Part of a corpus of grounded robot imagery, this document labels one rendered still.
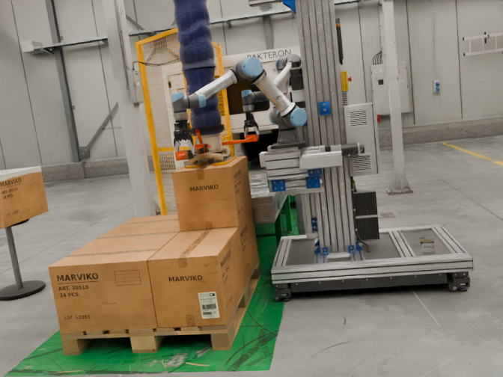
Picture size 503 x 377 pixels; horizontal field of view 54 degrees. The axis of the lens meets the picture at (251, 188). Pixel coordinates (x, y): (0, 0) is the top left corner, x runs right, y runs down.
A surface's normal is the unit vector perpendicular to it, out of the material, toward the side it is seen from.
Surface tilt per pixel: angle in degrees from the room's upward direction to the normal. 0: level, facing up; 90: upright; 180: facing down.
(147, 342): 90
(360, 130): 90
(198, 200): 90
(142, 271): 90
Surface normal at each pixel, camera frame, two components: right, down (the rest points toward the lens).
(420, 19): -0.14, 0.17
